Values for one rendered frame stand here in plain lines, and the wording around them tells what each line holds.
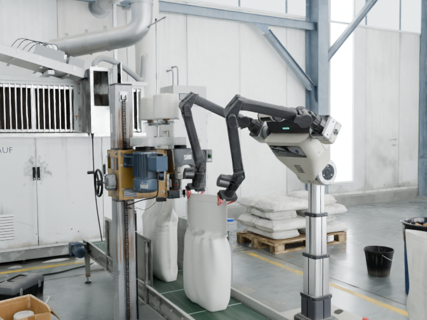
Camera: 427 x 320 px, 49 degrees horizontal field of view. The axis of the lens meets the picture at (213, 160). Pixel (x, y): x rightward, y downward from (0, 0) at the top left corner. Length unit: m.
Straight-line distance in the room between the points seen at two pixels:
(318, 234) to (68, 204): 3.49
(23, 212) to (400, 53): 8.21
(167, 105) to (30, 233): 3.21
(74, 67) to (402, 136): 7.50
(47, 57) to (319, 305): 3.80
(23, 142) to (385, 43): 7.57
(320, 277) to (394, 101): 8.01
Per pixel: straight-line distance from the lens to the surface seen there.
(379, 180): 10.41
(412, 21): 11.39
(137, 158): 2.85
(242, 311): 2.94
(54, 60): 5.44
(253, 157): 8.29
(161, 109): 2.90
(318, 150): 2.71
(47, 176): 5.66
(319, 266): 3.00
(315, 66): 9.00
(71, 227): 5.79
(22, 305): 3.94
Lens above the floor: 1.43
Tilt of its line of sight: 3 degrees down
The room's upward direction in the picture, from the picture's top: 1 degrees counter-clockwise
